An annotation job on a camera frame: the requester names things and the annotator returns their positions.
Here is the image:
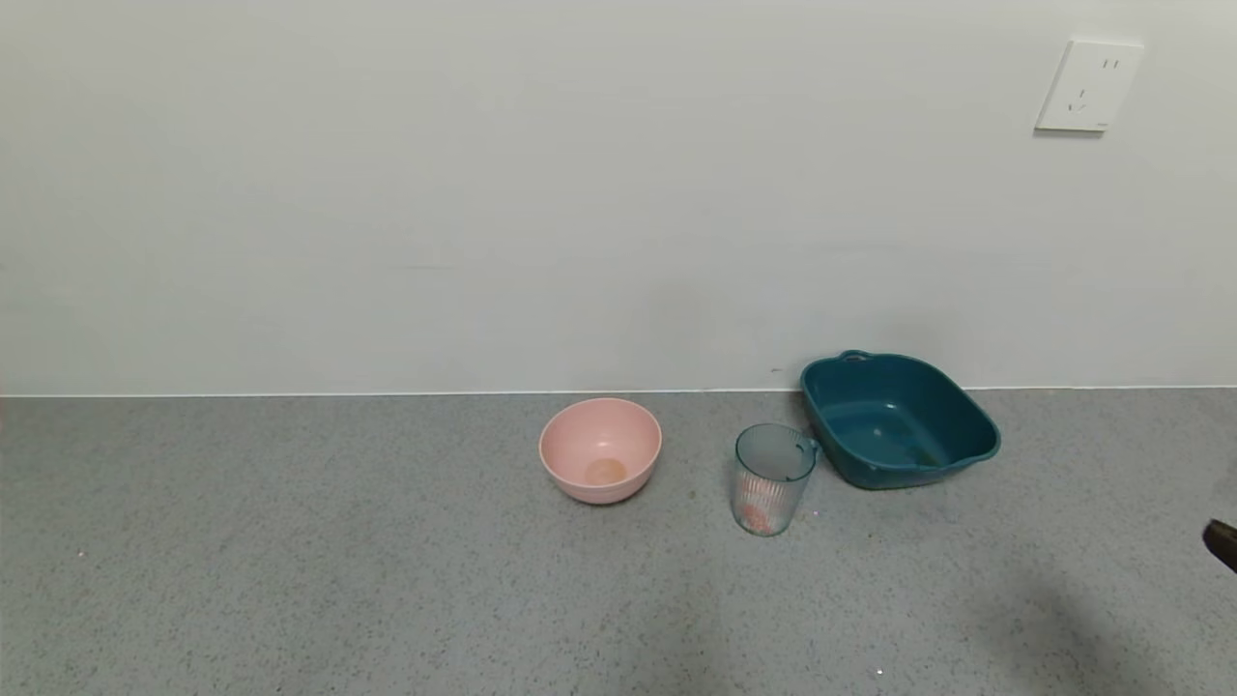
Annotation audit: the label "clear blue ribbed cup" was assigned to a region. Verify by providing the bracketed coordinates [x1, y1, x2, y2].
[734, 422, 820, 537]

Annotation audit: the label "red and white small solids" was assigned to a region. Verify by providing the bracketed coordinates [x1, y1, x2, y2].
[738, 480, 791, 536]

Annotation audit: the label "pink plastic bowl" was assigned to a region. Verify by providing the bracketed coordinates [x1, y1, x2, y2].
[538, 397, 664, 506]

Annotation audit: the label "teal plastic basin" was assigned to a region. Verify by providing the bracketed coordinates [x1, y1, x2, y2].
[799, 349, 1002, 491]

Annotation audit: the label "white wall socket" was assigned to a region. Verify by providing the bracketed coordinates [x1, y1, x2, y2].
[1034, 39, 1145, 134]

